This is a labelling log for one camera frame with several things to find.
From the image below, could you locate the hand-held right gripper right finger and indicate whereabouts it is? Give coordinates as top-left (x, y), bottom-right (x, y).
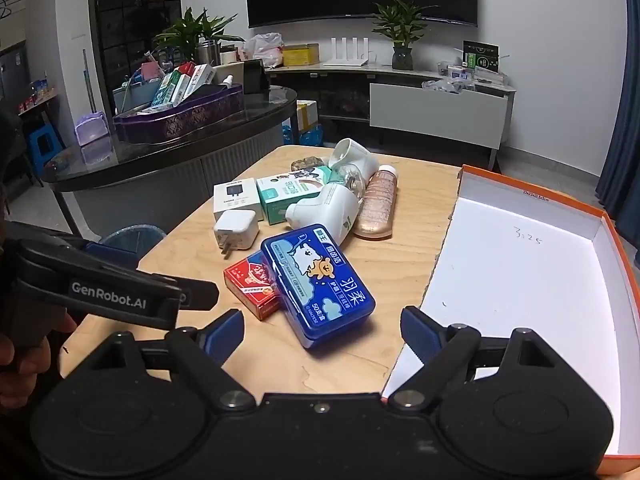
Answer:
top-left (387, 306), bottom-right (556, 409)

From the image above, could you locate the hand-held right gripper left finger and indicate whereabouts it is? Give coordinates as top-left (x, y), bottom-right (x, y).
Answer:
top-left (95, 308), bottom-right (256, 409)

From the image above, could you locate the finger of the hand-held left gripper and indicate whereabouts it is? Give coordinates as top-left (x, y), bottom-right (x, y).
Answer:
top-left (150, 273), bottom-right (220, 312)
top-left (84, 241), bottom-right (142, 271)

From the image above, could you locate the red playing card box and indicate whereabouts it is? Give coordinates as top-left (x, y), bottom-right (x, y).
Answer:
top-left (223, 252), bottom-right (283, 321)

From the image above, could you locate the white power adapter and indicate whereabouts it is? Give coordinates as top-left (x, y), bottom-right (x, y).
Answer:
top-left (213, 209), bottom-right (260, 261)

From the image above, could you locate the blue tin box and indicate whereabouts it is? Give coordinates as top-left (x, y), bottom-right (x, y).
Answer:
top-left (260, 223), bottom-right (375, 350)

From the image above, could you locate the white charger box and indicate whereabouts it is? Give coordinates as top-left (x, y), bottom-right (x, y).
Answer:
top-left (213, 178), bottom-right (264, 223)

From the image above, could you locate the orange white cardboard box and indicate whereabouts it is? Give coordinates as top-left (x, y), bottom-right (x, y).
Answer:
top-left (381, 164), bottom-right (640, 476)

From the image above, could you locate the green white bandage box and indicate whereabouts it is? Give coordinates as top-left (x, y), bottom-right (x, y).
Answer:
top-left (256, 167), bottom-right (333, 226)

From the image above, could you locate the rose gold bottle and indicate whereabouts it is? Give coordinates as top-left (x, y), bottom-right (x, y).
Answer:
top-left (354, 164), bottom-right (399, 240)

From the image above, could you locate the white plastic bottle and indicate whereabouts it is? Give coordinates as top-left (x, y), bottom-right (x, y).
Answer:
top-left (285, 183), bottom-right (361, 245)

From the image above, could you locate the white funnel-shaped plastic device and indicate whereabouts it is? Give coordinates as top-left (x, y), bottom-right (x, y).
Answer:
top-left (331, 138), bottom-right (382, 183)

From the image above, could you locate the person's left hand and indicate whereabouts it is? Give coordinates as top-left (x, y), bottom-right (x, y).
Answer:
top-left (0, 310), bottom-right (78, 412)

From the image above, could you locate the blue trash bin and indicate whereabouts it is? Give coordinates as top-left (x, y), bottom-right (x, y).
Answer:
top-left (100, 224), bottom-right (167, 257)

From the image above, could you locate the dark glass coffee table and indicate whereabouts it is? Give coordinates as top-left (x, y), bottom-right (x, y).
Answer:
top-left (42, 85), bottom-right (299, 241)

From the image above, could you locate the purple dustpan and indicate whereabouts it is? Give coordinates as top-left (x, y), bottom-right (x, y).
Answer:
top-left (75, 112), bottom-right (108, 148)

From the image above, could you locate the blue plastic stool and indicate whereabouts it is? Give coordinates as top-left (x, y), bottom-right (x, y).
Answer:
top-left (25, 125), bottom-right (66, 176)

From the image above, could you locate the purple patterned tray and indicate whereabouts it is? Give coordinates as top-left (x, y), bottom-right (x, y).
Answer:
top-left (112, 84), bottom-right (246, 145)

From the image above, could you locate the shelf of small packets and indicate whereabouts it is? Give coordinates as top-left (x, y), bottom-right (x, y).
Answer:
top-left (17, 77), bottom-right (58, 116)

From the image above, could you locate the green white medicine box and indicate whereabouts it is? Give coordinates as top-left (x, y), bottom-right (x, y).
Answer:
top-left (154, 71), bottom-right (192, 107)

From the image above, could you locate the pink box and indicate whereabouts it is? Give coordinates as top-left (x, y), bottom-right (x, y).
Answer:
top-left (141, 61), bottom-right (173, 83)

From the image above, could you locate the blue plastic bag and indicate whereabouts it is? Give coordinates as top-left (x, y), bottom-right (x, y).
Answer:
top-left (281, 124), bottom-right (325, 147)

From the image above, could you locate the white red medicine box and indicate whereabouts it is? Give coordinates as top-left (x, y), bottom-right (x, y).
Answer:
top-left (182, 63), bottom-right (216, 98)

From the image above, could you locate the white yellow cardboard box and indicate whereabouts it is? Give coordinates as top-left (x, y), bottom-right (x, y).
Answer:
top-left (296, 100), bottom-right (319, 132)

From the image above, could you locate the cream paper box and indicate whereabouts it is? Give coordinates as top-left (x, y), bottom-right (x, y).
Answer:
top-left (214, 62), bottom-right (245, 86)

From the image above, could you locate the steel tumbler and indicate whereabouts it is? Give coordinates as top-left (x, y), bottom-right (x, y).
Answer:
top-left (196, 40), bottom-right (221, 66)

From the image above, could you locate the white television cabinet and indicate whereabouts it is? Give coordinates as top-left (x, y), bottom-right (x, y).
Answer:
top-left (265, 55), bottom-right (517, 171)

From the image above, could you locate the black stand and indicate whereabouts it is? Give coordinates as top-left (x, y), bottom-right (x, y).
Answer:
top-left (243, 59), bottom-right (266, 94)

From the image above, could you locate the black lattice cabinet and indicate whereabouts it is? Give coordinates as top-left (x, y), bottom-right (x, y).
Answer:
top-left (87, 0), bottom-right (182, 111)

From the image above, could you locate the green leafy plant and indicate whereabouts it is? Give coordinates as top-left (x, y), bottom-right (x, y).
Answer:
top-left (151, 7), bottom-right (246, 63)

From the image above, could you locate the white red plastic bag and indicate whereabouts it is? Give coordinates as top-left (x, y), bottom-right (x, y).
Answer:
top-left (240, 32), bottom-right (285, 68)

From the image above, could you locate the pile of clear plastic packets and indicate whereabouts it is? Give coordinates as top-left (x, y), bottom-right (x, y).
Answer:
top-left (421, 62), bottom-right (506, 93)

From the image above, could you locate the blue curtain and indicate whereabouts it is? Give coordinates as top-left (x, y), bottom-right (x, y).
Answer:
top-left (595, 0), bottom-right (640, 261)

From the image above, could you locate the potted plant in dark vase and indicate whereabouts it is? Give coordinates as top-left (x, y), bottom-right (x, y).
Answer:
top-left (371, 0), bottom-right (440, 71)

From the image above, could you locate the white router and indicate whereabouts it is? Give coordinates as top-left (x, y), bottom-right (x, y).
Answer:
top-left (322, 36), bottom-right (382, 67)

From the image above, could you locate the black green box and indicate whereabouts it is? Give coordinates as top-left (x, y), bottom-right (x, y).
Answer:
top-left (462, 40), bottom-right (500, 72)

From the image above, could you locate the broom handle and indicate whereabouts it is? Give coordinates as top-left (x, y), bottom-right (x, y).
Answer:
top-left (81, 49), bottom-right (98, 116)

